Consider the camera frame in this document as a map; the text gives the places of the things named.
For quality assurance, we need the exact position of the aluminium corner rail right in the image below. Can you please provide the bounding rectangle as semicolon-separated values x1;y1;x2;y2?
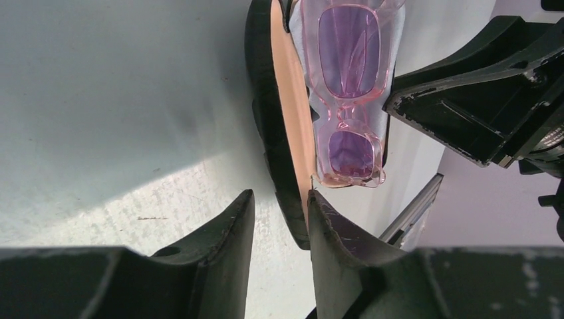
379;173;444;251

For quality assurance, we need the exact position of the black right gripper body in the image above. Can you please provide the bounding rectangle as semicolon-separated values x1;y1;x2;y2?
503;93;563;239

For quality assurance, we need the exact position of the black glasses case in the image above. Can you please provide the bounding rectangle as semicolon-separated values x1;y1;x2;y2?
245;1;405;250

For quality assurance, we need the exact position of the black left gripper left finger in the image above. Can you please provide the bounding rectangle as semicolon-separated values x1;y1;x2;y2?
1;189;255;318

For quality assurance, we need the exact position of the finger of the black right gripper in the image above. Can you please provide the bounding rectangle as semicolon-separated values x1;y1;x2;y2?
384;16;563;167

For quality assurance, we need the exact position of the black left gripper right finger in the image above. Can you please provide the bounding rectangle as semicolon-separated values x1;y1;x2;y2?
308;190;563;318

